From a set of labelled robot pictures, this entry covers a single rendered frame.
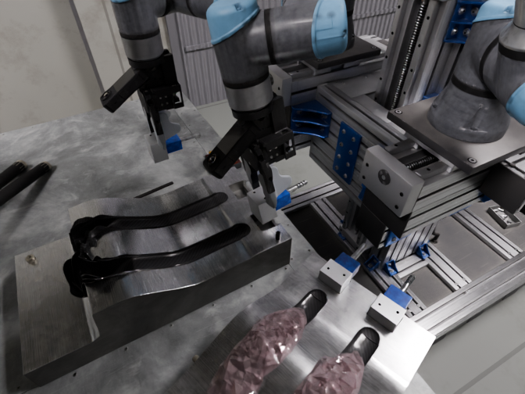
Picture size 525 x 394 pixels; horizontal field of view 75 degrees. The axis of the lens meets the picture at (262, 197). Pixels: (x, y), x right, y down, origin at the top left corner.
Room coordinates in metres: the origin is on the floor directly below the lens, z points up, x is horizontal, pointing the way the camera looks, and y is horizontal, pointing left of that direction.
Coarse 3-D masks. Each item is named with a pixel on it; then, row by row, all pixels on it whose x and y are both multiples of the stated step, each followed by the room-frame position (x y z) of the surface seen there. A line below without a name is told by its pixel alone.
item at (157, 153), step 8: (152, 136) 0.69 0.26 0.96; (176, 136) 0.71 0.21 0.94; (184, 136) 0.72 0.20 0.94; (192, 136) 0.73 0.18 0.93; (152, 144) 0.66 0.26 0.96; (168, 144) 0.68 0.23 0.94; (176, 144) 0.69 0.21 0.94; (152, 152) 0.65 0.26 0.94; (160, 152) 0.66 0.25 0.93; (168, 152) 0.68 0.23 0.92; (160, 160) 0.66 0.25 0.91
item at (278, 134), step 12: (276, 96) 0.54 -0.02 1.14; (264, 108) 0.49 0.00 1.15; (276, 108) 0.52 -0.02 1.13; (252, 120) 0.50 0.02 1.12; (264, 120) 0.51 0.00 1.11; (276, 120) 0.52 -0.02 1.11; (264, 132) 0.51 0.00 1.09; (276, 132) 0.51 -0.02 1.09; (288, 132) 0.51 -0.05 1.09; (252, 144) 0.49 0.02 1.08; (264, 144) 0.48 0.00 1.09; (276, 144) 0.49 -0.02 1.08; (252, 156) 0.48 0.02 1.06; (264, 156) 0.48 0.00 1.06; (276, 156) 0.50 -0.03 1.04; (288, 156) 0.50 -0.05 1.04
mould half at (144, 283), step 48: (192, 192) 0.57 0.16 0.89; (96, 240) 0.39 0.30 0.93; (144, 240) 0.41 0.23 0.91; (192, 240) 0.43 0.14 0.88; (240, 240) 0.43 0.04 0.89; (288, 240) 0.43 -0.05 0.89; (48, 288) 0.34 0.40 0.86; (96, 288) 0.29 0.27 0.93; (144, 288) 0.30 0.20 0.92; (192, 288) 0.33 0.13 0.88; (48, 336) 0.25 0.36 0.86; (96, 336) 0.25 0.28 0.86
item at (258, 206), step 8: (296, 184) 0.54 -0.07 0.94; (304, 184) 0.54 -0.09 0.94; (248, 192) 0.51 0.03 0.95; (256, 192) 0.50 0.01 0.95; (288, 192) 0.51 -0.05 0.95; (248, 200) 0.50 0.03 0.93; (256, 200) 0.48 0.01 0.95; (264, 200) 0.48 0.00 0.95; (280, 200) 0.49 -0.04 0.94; (288, 200) 0.50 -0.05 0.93; (256, 208) 0.47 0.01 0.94; (264, 208) 0.47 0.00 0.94; (272, 208) 0.48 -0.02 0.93; (256, 216) 0.48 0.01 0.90; (264, 216) 0.47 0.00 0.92; (272, 216) 0.47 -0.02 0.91
